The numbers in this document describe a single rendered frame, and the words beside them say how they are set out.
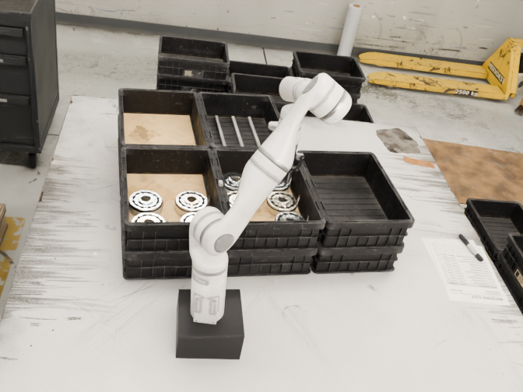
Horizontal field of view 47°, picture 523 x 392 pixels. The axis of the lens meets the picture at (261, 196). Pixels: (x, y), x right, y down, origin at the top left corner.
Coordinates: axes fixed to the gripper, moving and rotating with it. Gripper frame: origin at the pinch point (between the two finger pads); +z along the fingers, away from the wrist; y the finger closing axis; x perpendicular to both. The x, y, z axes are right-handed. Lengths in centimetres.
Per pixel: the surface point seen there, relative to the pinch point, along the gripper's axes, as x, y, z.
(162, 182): 13.6, -34.8, 12.9
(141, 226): -20.0, -43.8, 3.6
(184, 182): 13.7, -27.5, 12.9
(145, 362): -49, -43, 26
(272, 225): -19.9, -5.6, 3.3
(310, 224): -19.9, 6.0, 3.1
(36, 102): 133, -86, 52
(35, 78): 133, -86, 39
